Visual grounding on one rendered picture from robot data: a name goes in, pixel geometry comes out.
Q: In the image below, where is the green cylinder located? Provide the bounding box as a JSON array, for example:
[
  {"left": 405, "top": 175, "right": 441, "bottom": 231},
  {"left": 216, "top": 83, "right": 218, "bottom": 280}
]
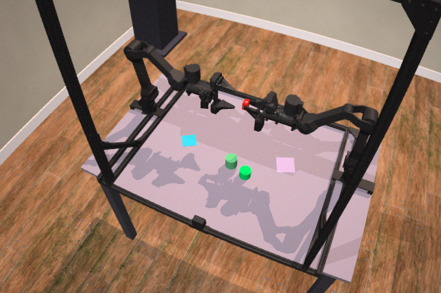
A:
[
  {"left": 225, "top": 153, "right": 237, "bottom": 170},
  {"left": 239, "top": 165, "right": 251, "bottom": 180}
]

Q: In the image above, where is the cyan rectangle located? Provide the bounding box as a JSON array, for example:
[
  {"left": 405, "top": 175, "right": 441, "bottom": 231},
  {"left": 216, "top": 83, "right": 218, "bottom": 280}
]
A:
[{"left": 182, "top": 134, "right": 196, "bottom": 146}]

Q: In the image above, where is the pale pink square pad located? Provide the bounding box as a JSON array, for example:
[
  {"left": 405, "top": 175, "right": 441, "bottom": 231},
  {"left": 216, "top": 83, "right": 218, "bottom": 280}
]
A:
[{"left": 276, "top": 157, "right": 295, "bottom": 173}]

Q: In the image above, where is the red block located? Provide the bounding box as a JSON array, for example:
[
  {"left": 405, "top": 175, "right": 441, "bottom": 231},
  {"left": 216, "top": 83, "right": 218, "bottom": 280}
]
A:
[{"left": 242, "top": 99, "right": 249, "bottom": 110}]

